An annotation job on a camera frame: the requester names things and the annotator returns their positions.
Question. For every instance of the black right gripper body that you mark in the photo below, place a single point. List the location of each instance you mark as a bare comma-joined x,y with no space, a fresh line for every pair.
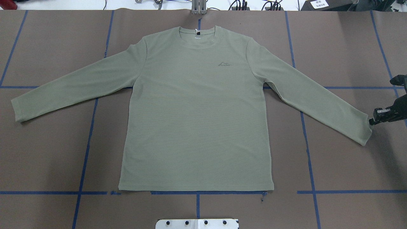
395,110

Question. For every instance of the olive green long-sleeve shirt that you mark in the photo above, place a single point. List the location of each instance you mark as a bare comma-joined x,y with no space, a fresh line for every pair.
197,112

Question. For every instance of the black box with white label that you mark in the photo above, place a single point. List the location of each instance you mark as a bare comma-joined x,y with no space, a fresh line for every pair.
327,5

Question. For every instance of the red cylinder bottle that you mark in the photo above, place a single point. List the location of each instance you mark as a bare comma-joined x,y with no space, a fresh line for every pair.
8,5

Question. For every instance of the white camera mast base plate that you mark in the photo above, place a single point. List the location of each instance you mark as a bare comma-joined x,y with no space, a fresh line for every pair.
198,224

